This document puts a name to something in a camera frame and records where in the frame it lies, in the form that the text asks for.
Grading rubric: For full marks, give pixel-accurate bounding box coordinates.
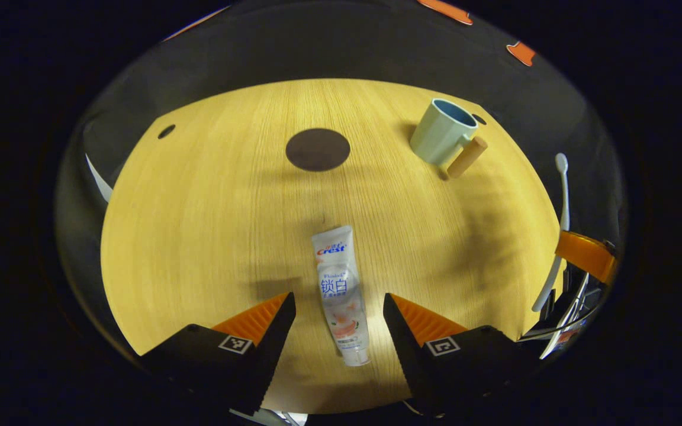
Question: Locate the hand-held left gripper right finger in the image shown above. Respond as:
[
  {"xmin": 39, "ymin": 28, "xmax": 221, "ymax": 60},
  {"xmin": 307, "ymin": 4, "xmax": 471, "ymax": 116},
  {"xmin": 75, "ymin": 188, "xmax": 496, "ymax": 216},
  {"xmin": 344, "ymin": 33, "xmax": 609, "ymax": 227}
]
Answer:
[{"xmin": 383, "ymin": 292, "xmax": 546, "ymax": 418}]

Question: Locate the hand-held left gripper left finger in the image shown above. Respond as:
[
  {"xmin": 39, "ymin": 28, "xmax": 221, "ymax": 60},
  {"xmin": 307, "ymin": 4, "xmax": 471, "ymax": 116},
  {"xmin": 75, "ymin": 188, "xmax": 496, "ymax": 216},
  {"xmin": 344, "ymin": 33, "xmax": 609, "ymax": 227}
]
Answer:
[{"xmin": 140, "ymin": 292, "xmax": 297, "ymax": 416}]

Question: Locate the white toothbrush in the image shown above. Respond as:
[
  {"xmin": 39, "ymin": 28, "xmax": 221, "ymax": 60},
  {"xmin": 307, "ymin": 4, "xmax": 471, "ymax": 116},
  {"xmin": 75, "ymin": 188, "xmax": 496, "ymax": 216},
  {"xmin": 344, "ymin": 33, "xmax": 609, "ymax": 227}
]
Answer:
[{"xmin": 532, "ymin": 153, "xmax": 571, "ymax": 313}]

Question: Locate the white toothpaste tube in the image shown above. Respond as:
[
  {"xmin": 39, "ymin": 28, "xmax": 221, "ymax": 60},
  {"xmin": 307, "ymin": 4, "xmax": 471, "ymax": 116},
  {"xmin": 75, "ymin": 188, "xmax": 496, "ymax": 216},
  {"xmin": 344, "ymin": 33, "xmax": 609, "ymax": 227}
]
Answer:
[{"xmin": 311, "ymin": 225, "xmax": 371, "ymax": 367}]

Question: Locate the pale green cup wooden handle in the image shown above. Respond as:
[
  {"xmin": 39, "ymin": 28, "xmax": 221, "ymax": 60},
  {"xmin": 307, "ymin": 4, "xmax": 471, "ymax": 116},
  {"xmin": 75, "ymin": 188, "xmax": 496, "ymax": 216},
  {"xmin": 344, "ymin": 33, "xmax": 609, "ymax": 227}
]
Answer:
[{"xmin": 410, "ymin": 98, "xmax": 489, "ymax": 180}]

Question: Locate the dark round coaster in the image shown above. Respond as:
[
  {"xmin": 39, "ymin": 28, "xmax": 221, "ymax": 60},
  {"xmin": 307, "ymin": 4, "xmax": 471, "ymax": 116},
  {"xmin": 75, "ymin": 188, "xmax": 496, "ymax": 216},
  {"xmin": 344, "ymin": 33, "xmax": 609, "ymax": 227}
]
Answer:
[{"xmin": 285, "ymin": 128, "xmax": 351, "ymax": 173}]

